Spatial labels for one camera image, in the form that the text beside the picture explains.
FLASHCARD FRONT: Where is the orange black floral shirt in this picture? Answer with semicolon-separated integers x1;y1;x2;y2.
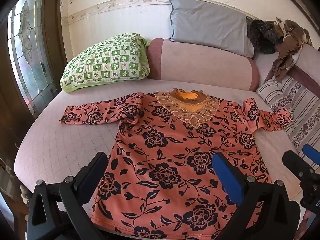
59;87;294;239

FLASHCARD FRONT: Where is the pink bolster pillow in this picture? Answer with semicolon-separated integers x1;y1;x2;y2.
146;38;260;92

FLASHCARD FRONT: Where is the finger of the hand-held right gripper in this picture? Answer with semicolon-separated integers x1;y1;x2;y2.
302;144;320;166
282;150;317;180

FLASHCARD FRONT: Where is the striped floral blanket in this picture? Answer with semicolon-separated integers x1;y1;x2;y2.
256;76;320;167

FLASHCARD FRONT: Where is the pink maroon cushion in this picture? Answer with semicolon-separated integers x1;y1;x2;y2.
265;44;320;90

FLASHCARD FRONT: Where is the green checked pillow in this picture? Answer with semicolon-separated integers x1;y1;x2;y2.
59;32;151;93

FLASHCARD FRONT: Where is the brown crumpled cloth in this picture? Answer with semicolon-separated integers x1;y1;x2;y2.
271;17;313;83

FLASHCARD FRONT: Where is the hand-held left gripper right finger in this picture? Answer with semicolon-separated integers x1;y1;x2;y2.
212;152;304;240

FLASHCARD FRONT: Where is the stained glass window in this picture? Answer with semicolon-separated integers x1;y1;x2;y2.
7;0;58;115

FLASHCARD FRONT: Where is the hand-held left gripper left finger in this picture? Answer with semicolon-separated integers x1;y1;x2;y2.
26;151;110;240

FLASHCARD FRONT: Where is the grey pillow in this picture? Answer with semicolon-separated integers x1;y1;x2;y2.
168;0;255;58

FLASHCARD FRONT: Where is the pink quilted bed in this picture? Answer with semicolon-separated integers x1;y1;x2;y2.
14;52;304;230

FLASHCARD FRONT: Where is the dark furry cloth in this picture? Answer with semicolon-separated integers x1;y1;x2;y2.
247;19;284;55

